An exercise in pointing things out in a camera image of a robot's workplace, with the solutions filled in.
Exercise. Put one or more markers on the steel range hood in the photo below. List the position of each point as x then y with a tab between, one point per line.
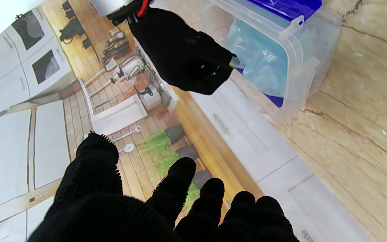
119	116

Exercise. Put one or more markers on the hanging steel utensil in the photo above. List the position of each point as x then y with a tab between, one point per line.
134	129

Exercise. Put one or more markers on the wooden kitchen countertop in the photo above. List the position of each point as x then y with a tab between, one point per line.
200	134

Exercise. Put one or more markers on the wooden pepper mills group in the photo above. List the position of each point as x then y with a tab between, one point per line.
116	45

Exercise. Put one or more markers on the white built-in wall ovens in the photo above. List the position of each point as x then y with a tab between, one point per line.
29	67

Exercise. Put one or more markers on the clear bubble film sheet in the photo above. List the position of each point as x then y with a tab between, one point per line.
264	60

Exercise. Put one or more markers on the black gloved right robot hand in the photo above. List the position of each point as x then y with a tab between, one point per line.
180	53

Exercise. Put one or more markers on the hanging steel grater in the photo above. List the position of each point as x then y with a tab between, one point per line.
110	64

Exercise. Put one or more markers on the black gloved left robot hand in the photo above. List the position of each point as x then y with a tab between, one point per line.
96	208

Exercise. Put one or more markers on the grey kitchen cabinets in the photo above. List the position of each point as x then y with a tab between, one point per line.
18	151
264	151

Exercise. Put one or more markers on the steel pressure cooker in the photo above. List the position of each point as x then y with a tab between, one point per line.
131	69

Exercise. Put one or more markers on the gas stove top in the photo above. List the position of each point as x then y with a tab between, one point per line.
160	87

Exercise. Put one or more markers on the grey upper kitchen cabinets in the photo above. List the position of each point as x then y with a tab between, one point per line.
18	151

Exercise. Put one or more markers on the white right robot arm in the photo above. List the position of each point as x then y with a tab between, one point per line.
113	6

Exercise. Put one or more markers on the grey lower kitchen cabinets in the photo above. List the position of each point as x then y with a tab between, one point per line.
264	151

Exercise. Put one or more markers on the hanging steel skimmer ladle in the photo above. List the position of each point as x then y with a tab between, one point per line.
127	148

